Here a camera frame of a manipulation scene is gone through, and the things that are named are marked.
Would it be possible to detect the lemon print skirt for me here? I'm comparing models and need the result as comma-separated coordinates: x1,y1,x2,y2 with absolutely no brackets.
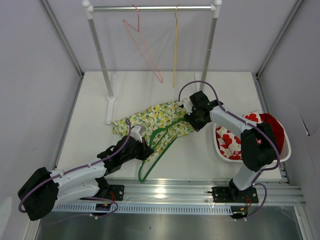
128,100,194,162

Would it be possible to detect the green hanger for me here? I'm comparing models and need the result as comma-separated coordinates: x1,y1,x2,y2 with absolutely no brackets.
137,117,186,184

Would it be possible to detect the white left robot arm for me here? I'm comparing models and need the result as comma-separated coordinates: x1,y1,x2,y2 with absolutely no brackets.
17,136,154,221

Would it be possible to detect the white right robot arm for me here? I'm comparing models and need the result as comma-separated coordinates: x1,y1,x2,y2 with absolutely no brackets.
181,90,280,202

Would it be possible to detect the yellow hanger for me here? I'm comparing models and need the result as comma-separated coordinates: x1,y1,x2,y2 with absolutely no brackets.
172,5,179,88

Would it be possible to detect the pink hanger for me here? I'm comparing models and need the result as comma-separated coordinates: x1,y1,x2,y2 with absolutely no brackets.
123,4,164,83

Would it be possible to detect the red poppy print cloth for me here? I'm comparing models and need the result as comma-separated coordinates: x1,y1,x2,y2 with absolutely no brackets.
215,112,260,161

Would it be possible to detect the white laundry basket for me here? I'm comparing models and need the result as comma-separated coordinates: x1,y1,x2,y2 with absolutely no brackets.
212,122,292,164

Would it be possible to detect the white clothes rack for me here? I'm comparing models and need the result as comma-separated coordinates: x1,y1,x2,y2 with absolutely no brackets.
82,0,222,125

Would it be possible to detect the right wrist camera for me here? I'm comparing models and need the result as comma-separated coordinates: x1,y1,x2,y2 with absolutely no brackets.
178,97,193,115

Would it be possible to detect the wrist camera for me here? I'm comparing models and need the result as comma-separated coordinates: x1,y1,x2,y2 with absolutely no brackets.
178,97,193,115
130,124,145,143

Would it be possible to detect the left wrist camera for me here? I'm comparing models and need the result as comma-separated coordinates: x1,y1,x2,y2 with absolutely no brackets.
130,124,145,143

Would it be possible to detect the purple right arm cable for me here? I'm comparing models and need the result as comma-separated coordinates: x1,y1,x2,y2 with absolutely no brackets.
177,80,280,222

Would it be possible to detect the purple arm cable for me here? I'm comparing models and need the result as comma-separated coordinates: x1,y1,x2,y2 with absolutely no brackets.
18,117,133,226
177,80,280,222

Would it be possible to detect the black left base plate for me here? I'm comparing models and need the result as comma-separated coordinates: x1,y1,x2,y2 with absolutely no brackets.
92,184,125,202

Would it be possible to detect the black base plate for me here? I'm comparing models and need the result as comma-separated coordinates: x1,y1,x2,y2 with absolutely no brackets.
207,186,259,204
92,184,125,202

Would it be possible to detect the aluminium mounting rail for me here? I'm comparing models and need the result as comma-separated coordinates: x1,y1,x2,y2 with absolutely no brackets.
55,178,306,206

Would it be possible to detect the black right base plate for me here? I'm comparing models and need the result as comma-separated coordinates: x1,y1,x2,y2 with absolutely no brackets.
207,186,259,204

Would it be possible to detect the white slotted cable duct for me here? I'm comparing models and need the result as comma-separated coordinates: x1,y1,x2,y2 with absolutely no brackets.
53,202,233,216

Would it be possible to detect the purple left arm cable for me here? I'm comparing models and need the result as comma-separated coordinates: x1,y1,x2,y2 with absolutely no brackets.
18,117,133,226

